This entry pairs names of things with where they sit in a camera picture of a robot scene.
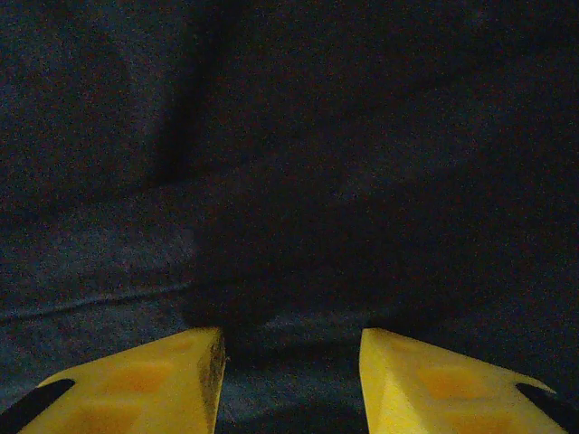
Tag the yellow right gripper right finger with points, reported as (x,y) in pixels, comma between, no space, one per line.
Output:
(443,393)

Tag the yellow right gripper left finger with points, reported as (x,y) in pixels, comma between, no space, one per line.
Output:
(135,389)

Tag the black t-shirt with rose print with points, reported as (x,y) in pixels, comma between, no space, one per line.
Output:
(289,158)

